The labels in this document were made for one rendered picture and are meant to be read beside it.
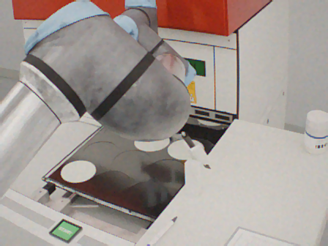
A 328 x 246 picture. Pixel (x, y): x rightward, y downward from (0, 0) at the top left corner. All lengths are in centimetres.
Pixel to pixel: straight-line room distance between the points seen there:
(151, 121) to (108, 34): 12
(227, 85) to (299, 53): 155
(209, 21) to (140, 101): 59
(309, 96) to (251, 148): 173
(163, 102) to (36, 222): 51
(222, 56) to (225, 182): 35
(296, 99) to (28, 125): 244
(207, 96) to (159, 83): 70
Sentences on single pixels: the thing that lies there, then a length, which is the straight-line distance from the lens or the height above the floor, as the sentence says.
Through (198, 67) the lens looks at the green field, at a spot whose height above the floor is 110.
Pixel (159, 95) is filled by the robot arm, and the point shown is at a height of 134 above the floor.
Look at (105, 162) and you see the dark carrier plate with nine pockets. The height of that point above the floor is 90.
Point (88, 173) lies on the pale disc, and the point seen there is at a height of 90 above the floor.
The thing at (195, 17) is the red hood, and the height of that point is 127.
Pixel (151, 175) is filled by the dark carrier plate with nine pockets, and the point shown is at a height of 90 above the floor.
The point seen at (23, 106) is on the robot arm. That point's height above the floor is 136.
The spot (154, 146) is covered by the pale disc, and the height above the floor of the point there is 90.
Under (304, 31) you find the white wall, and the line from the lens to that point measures 267.
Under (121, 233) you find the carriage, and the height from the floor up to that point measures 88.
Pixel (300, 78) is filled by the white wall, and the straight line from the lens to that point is 279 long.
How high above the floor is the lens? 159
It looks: 31 degrees down
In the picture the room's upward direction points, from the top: 4 degrees counter-clockwise
